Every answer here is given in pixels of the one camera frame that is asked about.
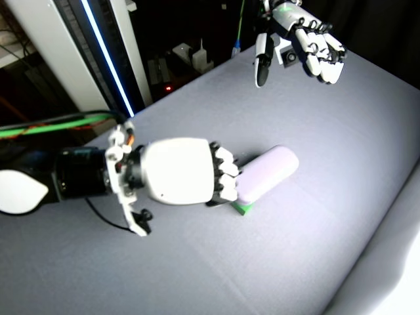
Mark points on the pale lilac glasses case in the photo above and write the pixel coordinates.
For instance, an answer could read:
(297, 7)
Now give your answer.
(272, 170)

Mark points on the white bottle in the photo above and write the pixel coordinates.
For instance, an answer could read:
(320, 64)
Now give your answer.
(201, 57)

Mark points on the white shelf board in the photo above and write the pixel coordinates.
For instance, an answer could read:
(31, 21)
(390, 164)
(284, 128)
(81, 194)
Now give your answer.
(13, 52)

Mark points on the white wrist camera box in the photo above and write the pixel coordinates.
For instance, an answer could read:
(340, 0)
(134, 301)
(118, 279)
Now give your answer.
(288, 56)

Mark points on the grey table cloth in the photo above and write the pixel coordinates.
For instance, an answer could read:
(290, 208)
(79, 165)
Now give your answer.
(197, 262)

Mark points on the green rectangular block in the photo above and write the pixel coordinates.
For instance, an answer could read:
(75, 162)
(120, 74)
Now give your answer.
(244, 209)

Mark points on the small white box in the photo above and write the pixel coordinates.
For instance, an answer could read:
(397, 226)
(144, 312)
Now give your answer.
(182, 50)

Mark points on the black box with red light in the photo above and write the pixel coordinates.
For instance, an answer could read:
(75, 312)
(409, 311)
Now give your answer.
(168, 88)

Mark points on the white column with blue light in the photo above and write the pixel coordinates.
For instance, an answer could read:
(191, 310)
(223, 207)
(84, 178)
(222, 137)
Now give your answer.
(49, 49)

